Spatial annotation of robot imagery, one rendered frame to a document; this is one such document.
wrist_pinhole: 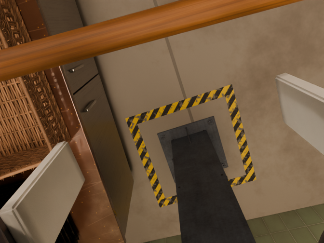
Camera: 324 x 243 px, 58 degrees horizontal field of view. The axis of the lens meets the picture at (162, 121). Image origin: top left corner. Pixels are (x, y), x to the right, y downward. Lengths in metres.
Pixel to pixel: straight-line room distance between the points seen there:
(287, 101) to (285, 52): 1.46
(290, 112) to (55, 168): 0.13
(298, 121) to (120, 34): 0.19
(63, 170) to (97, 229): 1.02
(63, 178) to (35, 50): 0.17
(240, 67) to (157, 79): 0.43
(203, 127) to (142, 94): 0.37
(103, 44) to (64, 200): 0.17
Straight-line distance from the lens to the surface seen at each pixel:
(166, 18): 0.29
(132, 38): 0.29
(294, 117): 0.17
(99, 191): 1.10
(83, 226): 1.20
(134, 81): 1.52
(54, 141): 0.92
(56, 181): 0.17
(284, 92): 0.17
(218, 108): 1.58
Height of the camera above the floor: 1.49
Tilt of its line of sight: 71 degrees down
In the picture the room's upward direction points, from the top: 178 degrees clockwise
